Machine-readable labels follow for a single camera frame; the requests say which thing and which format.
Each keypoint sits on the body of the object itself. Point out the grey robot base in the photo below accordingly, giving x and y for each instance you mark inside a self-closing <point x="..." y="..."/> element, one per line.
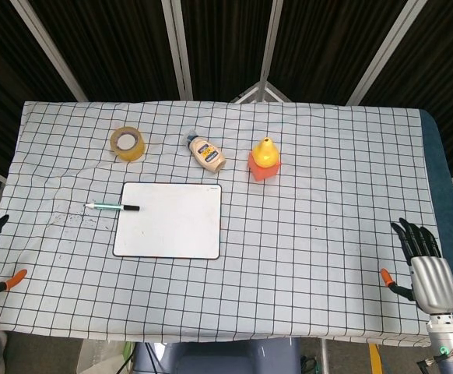
<point x="218" y="356"/>

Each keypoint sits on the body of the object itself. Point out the yellow toy pear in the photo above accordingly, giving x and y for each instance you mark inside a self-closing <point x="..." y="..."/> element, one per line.
<point x="265" y="152"/>

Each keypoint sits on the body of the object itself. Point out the yellow tape roll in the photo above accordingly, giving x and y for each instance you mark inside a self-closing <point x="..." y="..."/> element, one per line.
<point x="128" y="146"/>

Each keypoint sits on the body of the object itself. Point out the mayonnaise squeeze bottle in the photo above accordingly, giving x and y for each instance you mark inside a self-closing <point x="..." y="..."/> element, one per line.
<point x="206" y="152"/>

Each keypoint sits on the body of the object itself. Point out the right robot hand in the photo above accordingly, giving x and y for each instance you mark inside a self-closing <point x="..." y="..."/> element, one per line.
<point x="432" y="278"/>

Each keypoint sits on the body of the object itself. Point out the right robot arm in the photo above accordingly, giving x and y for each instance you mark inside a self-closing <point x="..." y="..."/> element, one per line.
<point x="450" y="343"/>

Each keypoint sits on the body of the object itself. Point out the white folding screen frame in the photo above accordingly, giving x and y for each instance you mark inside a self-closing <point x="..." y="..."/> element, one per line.
<point x="180" y="46"/>

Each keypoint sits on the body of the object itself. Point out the white drawing board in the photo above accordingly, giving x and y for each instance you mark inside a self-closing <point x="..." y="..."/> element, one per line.
<point x="170" y="220"/>

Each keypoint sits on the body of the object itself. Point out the white checkered tablecloth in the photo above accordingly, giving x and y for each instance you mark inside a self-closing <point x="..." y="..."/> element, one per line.
<point x="226" y="272"/>

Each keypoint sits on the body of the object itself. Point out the green marker pen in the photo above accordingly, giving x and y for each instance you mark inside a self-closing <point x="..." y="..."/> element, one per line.
<point x="109" y="207"/>

